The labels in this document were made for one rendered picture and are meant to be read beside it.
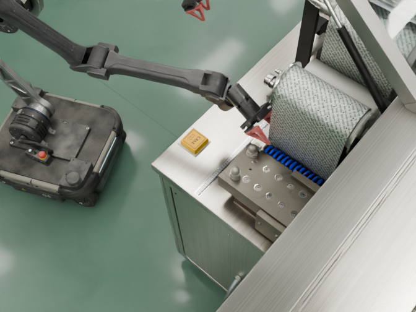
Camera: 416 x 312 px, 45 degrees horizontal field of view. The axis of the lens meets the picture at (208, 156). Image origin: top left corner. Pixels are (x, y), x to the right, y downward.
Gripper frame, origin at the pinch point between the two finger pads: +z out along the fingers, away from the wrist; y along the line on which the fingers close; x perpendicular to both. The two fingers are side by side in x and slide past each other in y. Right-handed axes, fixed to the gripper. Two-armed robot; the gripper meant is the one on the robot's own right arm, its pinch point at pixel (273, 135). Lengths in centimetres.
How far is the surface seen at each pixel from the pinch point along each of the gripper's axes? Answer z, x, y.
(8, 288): -17, -133, 91
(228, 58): -27, -140, -90
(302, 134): 3.0, 13.8, 0.2
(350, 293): 20, 54, 39
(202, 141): -11.9, -24.1, 8.7
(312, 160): 11.9, 8.6, 0.2
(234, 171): -0.9, -0.9, 17.2
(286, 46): -15, -29, -47
